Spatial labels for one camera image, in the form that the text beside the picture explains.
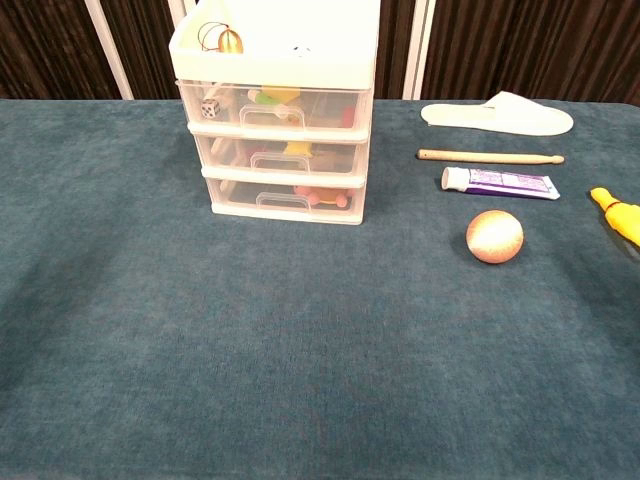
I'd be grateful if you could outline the clear drawer with chick toy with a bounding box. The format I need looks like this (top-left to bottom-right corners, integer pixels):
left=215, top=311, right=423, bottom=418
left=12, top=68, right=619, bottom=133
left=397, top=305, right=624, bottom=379
left=192, top=132, right=370, bottom=177

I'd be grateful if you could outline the teal table cloth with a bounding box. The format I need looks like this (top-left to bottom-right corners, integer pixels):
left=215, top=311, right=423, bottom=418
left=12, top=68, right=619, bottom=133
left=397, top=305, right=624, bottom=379
left=0, top=98, right=640, bottom=480

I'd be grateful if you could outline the white plastic drawer unit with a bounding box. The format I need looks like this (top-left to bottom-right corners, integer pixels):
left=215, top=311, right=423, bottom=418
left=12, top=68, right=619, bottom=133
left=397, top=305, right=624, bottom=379
left=168, top=0, right=381, bottom=226

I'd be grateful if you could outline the white frame post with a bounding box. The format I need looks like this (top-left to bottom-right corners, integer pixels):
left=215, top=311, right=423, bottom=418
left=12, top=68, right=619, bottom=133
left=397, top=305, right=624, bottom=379
left=402, top=0, right=436, bottom=100
left=83, top=0, right=135, bottom=100
left=167, top=0, right=189, bottom=36

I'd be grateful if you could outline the clear drawer with die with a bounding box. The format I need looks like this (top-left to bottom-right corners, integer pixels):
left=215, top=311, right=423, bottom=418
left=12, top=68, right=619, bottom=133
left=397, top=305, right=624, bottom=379
left=175, top=79, right=374, bottom=132

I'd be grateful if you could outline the purple white toothpaste tube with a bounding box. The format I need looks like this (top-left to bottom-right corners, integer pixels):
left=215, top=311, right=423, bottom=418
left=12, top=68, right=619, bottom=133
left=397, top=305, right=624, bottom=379
left=440, top=166, right=561, bottom=201

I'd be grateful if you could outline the yellow toy block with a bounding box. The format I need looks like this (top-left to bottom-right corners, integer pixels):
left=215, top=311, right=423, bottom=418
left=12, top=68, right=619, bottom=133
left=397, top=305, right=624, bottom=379
left=260, top=85, right=303, bottom=105

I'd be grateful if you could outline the yellow rubber toy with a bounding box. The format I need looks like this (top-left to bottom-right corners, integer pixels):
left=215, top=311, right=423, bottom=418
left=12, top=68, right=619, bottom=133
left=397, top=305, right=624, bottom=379
left=589, top=186, right=640, bottom=249

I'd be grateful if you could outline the orange ball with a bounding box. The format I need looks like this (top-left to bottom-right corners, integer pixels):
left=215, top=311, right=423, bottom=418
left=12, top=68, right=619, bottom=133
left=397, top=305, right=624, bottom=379
left=465, top=209, right=525, bottom=264

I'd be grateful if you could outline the dark brown pleated curtain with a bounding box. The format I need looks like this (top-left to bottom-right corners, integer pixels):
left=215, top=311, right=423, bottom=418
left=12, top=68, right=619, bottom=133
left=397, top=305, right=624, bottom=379
left=0, top=0, right=640, bottom=107

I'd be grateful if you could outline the wooden stick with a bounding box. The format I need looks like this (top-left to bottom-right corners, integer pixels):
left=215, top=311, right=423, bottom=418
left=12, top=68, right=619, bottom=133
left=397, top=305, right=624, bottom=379
left=417, top=148, right=566, bottom=166

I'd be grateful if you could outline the white slipper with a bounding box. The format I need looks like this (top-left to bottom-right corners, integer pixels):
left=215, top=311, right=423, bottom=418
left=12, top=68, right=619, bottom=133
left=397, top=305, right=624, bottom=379
left=420, top=90, right=575, bottom=137

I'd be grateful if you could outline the gold bell with wire loop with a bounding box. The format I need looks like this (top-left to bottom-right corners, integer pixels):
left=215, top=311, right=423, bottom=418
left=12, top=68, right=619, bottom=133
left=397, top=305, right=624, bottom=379
left=197, top=21, right=245, bottom=55

